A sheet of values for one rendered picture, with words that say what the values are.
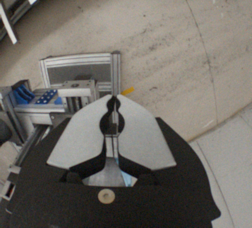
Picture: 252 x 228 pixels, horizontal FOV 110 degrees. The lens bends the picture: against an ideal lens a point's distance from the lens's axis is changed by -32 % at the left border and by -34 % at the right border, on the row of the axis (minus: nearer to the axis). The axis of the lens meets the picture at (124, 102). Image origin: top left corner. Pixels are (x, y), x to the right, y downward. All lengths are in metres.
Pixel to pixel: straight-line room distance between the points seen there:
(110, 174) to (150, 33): 1.33
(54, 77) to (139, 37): 0.99
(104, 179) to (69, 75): 1.14
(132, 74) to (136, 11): 0.70
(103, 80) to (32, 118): 0.80
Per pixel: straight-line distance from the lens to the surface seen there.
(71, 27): 1.52
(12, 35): 0.79
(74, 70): 1.34
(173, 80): 1.65
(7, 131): 0.80
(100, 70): 1.28
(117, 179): 0.41
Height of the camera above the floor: 1.42
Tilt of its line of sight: 60 degrees down
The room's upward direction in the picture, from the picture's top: 177 degrees clockwise
